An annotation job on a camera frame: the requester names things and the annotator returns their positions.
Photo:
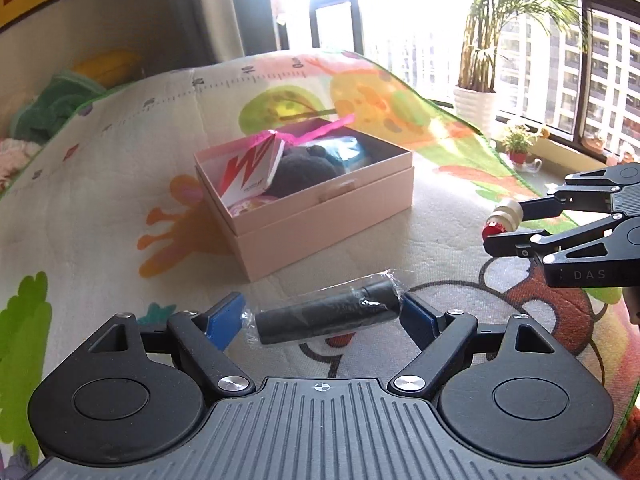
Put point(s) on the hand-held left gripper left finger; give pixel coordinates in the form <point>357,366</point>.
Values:
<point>225,320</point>

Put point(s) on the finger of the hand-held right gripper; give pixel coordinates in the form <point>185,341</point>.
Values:
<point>510,245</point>
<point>550,206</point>

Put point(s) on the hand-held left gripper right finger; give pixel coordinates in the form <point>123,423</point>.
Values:
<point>419,319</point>

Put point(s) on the red white small toy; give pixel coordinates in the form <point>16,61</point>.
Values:
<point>505,215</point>

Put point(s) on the black cylinder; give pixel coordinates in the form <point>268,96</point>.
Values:
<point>325,312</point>

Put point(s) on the pink yellow toy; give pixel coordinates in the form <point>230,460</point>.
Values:
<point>250,205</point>

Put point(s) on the pink cardboard box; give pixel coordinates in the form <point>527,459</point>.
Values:
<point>325,220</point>

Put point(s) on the blue white packet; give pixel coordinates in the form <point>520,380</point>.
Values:
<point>350,150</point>

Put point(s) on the white cup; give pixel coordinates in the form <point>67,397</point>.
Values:
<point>532,164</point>

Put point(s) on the small potted plant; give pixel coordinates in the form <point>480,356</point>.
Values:
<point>517,142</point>

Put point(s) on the palm plant in white pot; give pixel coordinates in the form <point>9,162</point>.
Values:
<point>477,105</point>

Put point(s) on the red white booklet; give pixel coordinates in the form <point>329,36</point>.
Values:
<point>250,165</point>

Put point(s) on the black plush toy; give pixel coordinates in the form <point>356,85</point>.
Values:
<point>300,170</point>

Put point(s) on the printed play mat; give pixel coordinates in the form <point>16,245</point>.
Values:
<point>100,160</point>

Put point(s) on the pink ribbon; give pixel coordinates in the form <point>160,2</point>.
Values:
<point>320,130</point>

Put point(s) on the pink baby clothes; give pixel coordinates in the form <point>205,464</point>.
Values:
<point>15,165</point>

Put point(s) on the green blanket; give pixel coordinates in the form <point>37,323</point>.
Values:
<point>55,107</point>

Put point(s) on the yellow banana pillow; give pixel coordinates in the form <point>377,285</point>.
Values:
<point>110,65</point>

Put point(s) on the beige curtain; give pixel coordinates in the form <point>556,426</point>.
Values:
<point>222,10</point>

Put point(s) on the dark window frame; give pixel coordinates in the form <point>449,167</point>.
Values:
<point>582,60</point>

